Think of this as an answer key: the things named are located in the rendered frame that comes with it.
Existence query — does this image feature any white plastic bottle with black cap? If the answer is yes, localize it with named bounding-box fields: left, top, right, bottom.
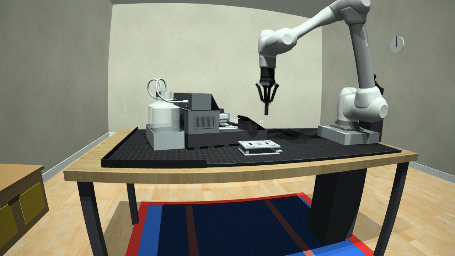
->
left=148, top=92, right=161, bottom=128

